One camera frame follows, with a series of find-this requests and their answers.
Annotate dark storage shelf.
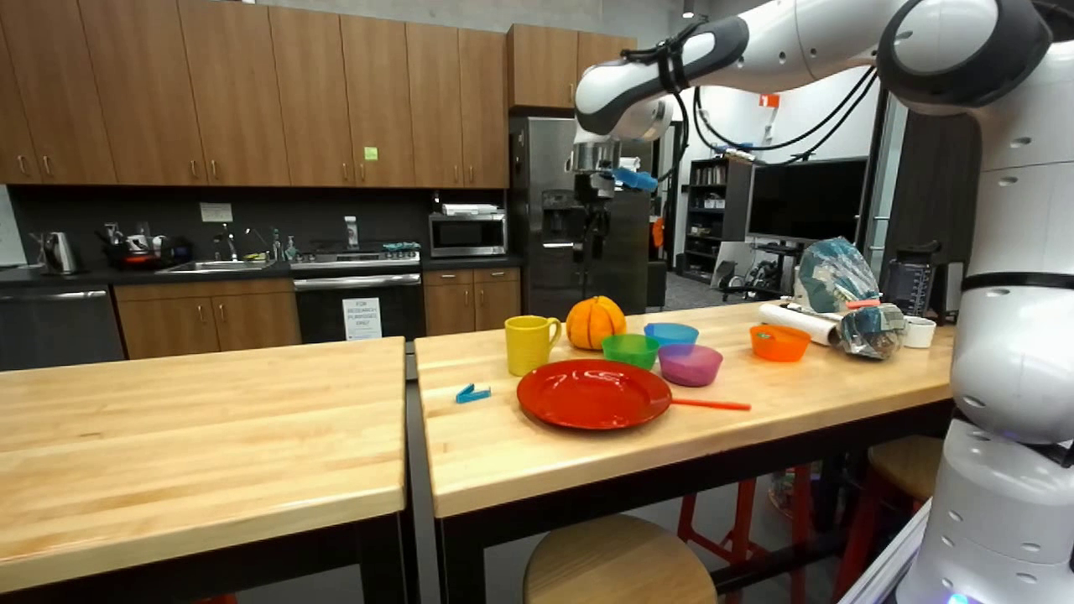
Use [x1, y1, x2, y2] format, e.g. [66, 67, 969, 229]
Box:
[683, 154, 752, 286]

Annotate green plastic bowl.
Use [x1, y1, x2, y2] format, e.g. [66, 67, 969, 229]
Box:
[601, 333, 662, 373]

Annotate orange plastic bowl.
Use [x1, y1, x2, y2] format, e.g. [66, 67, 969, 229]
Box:
[750, 323, 811, 365]

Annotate thin orange stick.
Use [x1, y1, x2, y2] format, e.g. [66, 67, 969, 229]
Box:
[668, 396, 756, 415]

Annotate narrow wooden base cabinet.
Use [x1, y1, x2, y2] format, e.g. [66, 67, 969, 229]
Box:
[421, 264, 524, 340]

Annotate blue plastic bowl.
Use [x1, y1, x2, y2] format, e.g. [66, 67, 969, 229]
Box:
[640, 320, 702, 356]

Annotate round wooden stool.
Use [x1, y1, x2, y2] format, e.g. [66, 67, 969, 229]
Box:
[521, 515, 721, 604]

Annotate wooden stool red legs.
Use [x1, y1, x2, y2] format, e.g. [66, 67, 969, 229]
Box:
[837, 432, 950, 597]

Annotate silver microwave oven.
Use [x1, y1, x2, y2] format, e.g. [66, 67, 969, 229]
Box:
[426, 209, 509, 262]

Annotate purple plastic bowl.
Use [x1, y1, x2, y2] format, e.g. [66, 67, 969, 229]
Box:
[659, 342, 726, 394]

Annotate yellow ceramic mug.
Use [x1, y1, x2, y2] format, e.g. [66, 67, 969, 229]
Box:
[500, 311, 565, 380]

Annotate steel kitchen sink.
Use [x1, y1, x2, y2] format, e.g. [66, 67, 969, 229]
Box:
[155, 254, 272, 280]

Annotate small wooden wall cabinet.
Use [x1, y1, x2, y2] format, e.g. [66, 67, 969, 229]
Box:
[508, 21, 638, 116]

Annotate black mesh basket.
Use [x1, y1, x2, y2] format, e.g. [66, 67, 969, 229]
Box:
[881, 251, 941, 320]

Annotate white paper roll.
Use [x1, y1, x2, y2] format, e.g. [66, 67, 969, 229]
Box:
[758, 298, 843, 350]

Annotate white paper on oven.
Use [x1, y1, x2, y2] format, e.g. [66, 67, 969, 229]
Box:
[340, 294, 387, 346]

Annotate red plate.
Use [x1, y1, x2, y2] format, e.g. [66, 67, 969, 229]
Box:
[514, 360, 674, 437]

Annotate black built-in oven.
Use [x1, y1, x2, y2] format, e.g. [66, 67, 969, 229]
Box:
[289, 251, 426, 346]

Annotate grey upright box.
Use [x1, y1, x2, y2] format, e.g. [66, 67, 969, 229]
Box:
[941, 260, 969, 324]

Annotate orange toy pumpkin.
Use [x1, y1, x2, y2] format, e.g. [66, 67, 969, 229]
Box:
[560, 292, 627, 356]

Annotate wide wooden base cabinet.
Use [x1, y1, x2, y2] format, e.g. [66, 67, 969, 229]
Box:
[110, 275, 307, 361]

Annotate crumpled clear plastic bag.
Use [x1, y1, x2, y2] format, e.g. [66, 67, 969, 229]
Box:
[792, 235, 882, 314]

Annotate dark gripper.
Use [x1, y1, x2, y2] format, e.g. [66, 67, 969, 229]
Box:
[573, 137, 638, 280]

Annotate red dish rack items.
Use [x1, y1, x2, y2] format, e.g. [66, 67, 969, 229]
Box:
[101, 223, 176, 275]

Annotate stainless steel refrigerator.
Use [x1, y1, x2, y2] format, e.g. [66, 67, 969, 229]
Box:
[509, 115, 659, 328]

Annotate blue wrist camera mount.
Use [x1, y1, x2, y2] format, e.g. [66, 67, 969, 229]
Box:
[610, 166, 666, 197]

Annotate long wooden wall cabinets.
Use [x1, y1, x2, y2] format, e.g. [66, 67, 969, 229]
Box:
[0, 0, 514, 192]

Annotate silver electric kettle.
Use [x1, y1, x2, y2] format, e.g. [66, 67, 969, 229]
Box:
[41, 229, 82, 280]

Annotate black television screen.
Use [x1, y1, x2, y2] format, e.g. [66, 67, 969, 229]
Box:
[744, 154, 874, 246]

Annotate black dishwasher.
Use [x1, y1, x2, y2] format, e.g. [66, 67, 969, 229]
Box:
[0, 286, 128, 375]

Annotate red metal stool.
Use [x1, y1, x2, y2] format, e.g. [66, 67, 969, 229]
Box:
[674, 465, 823, 604]

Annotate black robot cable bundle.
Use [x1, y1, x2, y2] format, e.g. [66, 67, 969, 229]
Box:
[668, 45, 890, 160]

